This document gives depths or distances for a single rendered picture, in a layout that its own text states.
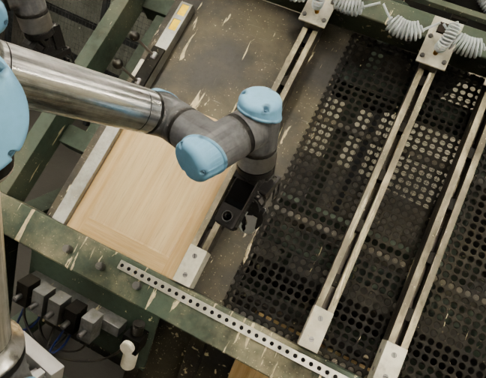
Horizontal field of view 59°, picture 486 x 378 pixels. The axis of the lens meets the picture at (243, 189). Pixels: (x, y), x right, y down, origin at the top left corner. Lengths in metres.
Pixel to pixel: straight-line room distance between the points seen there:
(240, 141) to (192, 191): 0.82
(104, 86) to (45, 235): 1.00
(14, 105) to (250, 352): 1.10
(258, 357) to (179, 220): 0.51
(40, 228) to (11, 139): 1.19
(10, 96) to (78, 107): 0.23
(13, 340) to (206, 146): 0.37
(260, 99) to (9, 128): 0.41
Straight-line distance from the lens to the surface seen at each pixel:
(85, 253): 1.53
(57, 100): 0.63
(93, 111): 0.66
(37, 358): 1.05
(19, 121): 0.43
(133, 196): 1.55
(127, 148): 1.61
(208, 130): 0.68
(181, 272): 1.39
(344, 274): 1.37
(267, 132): 0.72
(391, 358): 1.39
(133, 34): 1.65
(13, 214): 1.68
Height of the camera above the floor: 1.78
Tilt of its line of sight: 24 degrees down
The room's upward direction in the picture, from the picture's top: 19 degrees clockwise
